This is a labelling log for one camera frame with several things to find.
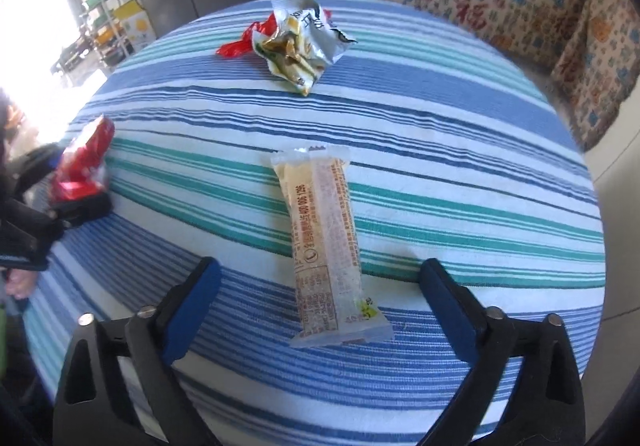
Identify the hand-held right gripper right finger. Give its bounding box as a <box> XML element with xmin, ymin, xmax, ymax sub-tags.
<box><xmin>419</xmin><ymin>258</ymin><xmax>587</xmax><ymax>446</ymax></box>

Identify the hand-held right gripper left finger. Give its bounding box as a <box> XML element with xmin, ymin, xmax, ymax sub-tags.
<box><xmin>52</xmin><ymin>256</ymin><xmax>223</xmax><ymax>446</ymax></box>

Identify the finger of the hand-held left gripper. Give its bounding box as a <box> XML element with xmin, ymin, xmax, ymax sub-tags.
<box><xmin>14</xmin><ymin>142</ymin><xmax>64</xmax><ymax>193</ymax></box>
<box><xmin>46</xmin><ymin>195</ymin><xmax>113</xmax><ymax>230</ymax></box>

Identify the red foil bag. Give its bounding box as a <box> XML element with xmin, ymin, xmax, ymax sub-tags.
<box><xmin>52</xmin><ymin>115</ymin><xmax>117</xmax><ymax>203</ymax></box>

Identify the translucent snack bar wrapper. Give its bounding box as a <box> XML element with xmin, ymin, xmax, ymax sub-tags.
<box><xmin>270</xmin><ymin>144</ymin><xmax>392</xmax><ymax>349</ymax></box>

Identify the person's left hand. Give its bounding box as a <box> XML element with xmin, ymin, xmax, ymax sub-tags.
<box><xmin>4</xmin><ymin>270</ymin><xmax>37</xmax><ymax>300</ymax></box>

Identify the metal storage rack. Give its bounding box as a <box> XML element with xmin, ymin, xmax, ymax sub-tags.
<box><xmin>55</xmin><ymin>0</ymin><xmax>151</xmax><ymax>73</ymax></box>

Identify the striped tablecloth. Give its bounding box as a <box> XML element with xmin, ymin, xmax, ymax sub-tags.
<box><xmin>22</xmin><ymin>0</ymin><xmax>608</xmax><ymax>446</ymax></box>

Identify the white and yellow cardboard box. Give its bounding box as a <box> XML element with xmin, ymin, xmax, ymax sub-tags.
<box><xmin>113</xmin><ymin>0</ymin><xmax>154</xmax><ymax>50</ymax></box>

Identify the red plastic bag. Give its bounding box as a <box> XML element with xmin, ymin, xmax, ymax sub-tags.
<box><xmin>216</xmin><ymin>16</ymin><xmax>276</xmax><ymax>58</ymax></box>

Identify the silver snack wrapper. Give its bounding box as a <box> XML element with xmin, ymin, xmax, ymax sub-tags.
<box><xmin>252</xmin><ymin>0</ymin><xmax>359</xmax><ymax>98</ymax></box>

